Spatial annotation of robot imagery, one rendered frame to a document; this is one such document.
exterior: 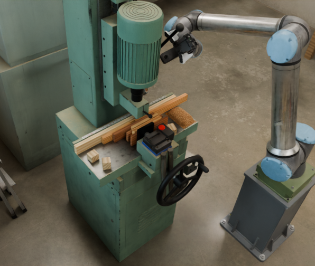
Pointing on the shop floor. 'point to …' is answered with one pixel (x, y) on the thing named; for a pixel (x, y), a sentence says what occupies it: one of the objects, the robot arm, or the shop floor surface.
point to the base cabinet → (116, 206)
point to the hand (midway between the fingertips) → (172, 48)
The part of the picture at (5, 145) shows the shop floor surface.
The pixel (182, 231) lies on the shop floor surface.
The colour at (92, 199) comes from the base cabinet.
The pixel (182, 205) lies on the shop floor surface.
